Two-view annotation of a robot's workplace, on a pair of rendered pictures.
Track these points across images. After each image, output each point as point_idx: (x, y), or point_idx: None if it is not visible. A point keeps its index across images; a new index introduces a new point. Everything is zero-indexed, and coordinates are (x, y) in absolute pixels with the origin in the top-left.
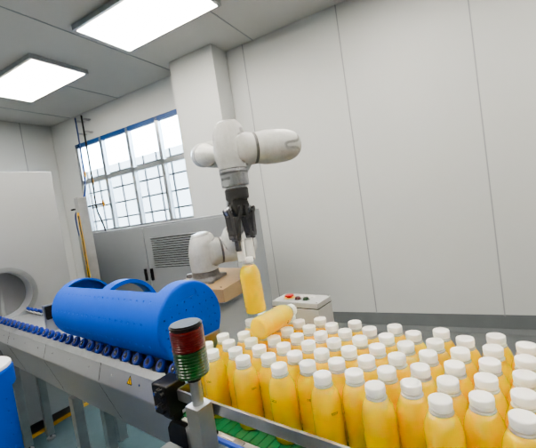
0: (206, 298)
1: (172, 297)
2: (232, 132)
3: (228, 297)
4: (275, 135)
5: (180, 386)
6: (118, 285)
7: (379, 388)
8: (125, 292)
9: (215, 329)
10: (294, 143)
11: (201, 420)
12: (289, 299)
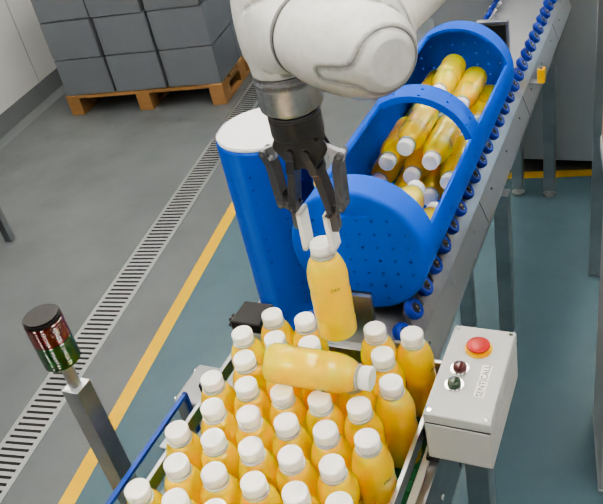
0: (391, 232)
1: (317, 206)
2: (234, 1)
3: None
4: (298, 37)
5: (253, 332)
6: (394, 102)
7: None
8: (357, 133)
9: (408, 285)
10: (339, 74)
11: (67, 399)
12: (465, 352)
